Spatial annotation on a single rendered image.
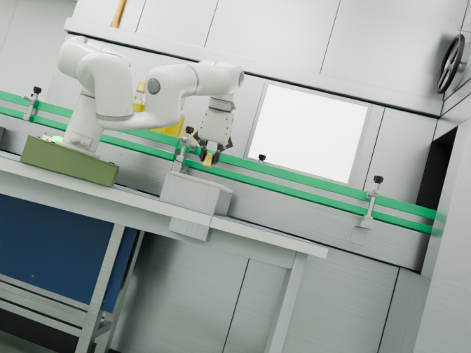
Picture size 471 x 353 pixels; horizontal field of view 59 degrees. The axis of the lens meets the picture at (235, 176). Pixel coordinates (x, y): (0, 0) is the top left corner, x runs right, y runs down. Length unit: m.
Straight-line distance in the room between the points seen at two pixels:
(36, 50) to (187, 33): 4.27
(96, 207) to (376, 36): 1.26
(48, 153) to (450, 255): 1.14
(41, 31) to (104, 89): 5.12
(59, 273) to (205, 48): 1.04
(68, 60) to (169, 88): 0.30
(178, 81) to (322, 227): 0.73
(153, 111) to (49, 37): 5.03
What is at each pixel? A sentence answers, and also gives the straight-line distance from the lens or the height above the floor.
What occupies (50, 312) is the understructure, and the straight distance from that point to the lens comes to 1.99.
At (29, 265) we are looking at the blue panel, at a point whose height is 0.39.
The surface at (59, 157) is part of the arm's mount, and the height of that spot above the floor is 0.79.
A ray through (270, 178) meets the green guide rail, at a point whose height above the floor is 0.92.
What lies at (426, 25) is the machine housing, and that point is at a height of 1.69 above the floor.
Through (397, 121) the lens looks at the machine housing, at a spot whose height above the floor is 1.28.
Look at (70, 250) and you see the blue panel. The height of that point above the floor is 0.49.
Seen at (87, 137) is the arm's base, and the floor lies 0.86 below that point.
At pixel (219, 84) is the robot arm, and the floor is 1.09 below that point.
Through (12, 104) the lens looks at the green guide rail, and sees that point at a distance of 1.79.
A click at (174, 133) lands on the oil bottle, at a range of 1.59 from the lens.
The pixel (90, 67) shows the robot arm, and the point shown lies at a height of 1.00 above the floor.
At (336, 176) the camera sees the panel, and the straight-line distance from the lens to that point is 1.65.
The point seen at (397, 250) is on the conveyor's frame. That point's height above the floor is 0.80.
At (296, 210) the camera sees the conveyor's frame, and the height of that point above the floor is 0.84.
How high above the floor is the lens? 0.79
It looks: 4 degrees up
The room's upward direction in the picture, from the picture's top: 16 degrees clockwise
